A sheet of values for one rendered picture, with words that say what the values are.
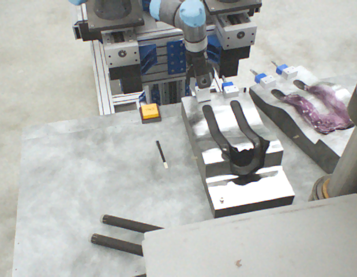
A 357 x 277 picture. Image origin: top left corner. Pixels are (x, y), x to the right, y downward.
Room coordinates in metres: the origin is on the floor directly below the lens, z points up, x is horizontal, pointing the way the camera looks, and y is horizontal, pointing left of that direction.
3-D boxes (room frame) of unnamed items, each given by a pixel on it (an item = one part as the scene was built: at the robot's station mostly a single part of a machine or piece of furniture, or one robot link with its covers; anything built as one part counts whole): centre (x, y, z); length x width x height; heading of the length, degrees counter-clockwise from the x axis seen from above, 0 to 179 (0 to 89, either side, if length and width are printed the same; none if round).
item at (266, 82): (1.28, -0.38, 0.86); 0.13 x 0.05 x 0.05; 26
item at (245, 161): (0.94, -0.22, 0.92); 0.35 x 0.16 x 0.09; 9
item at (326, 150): (1.06, -0.55, 0.86); 0.50 x 0.26 x 0.11; 26
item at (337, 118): (1.06, -0.55, 0.90); 0.26 x 0.18 x 0.08; 26
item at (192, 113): (0.92, -0.21, 0.87); 0.50 x 0.26 x 0.14; 9
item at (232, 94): (1.20, -0.23, 0.89); 0.13 x 0.05 x 0.05; 9
